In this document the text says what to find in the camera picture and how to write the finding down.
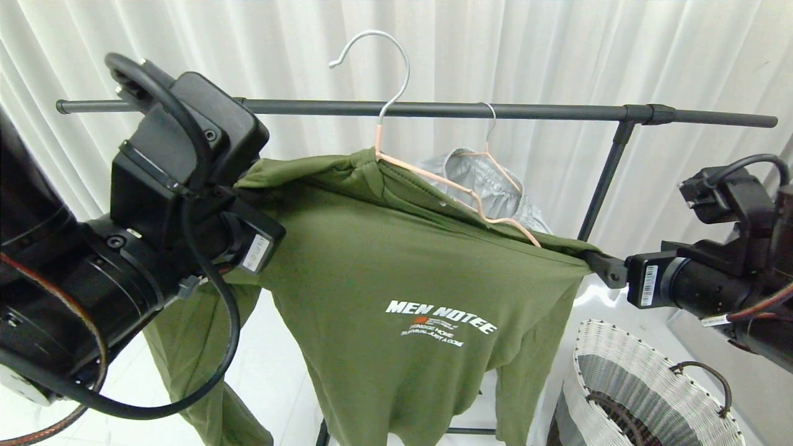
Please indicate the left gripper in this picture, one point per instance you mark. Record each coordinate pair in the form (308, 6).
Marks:
(124, 279)

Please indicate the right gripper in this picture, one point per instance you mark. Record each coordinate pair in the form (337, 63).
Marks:
(681, 285)

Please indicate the pale grey shorts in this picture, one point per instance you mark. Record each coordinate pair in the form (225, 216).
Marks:
(489, 176)

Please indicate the pink clothes hanger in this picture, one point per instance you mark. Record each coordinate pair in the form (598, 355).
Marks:
(396, 80)
(490, 133)

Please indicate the green garment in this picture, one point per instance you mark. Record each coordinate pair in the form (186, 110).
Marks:
(384, 260)

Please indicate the white laundry basket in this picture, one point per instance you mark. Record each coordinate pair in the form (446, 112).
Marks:
(626, 384)

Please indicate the black clothes rack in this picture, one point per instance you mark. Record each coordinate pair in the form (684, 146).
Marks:
(433, 109)

